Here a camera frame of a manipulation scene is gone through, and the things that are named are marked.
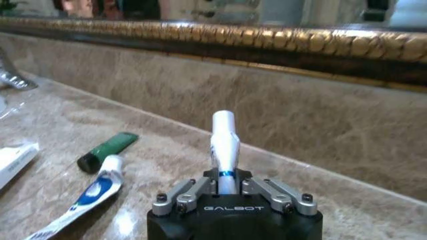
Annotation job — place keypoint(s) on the person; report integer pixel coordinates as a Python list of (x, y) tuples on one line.
[(78, 8)]

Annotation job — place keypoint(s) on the white and blue toothpaste tube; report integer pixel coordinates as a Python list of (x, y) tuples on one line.
[(90, 195)]

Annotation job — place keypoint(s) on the white plastic tube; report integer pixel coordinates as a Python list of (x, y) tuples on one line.
[(225, 147)]

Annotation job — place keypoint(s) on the white cardboard box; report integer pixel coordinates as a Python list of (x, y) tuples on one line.
[(14, 165)]

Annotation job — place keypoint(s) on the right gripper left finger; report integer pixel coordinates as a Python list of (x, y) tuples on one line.
[(187, 192)]

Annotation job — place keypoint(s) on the gold framed mirror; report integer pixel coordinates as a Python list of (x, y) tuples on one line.
[(214, 37)]

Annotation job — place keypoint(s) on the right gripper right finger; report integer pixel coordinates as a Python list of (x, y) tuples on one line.
[(281, 195)]

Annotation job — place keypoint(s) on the green tube with black cap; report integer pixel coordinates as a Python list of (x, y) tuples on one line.
[(107, 151)]

